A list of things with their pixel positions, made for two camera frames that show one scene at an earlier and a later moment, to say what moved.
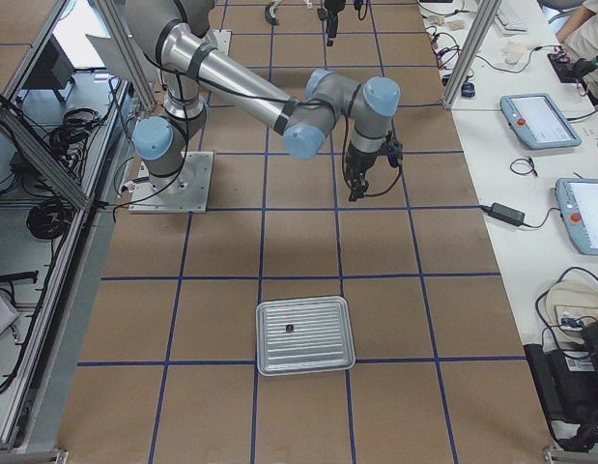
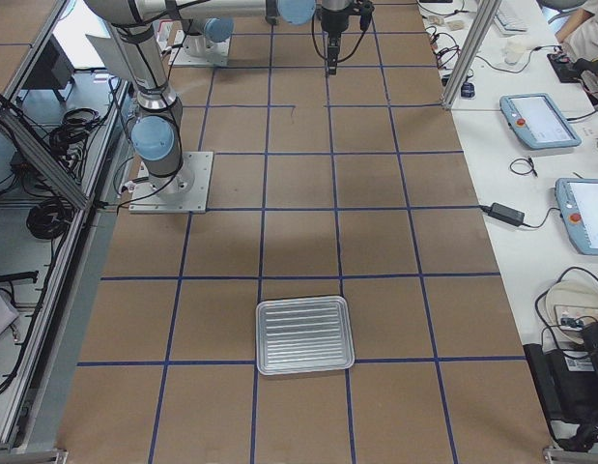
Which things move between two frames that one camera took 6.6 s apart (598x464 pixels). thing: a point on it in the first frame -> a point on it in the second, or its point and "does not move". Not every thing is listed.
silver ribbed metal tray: x=305 y=334 does not move
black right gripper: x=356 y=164 -> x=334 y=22
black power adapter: x=507 y=214 does not move
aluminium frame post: x=482 y=19 does not move
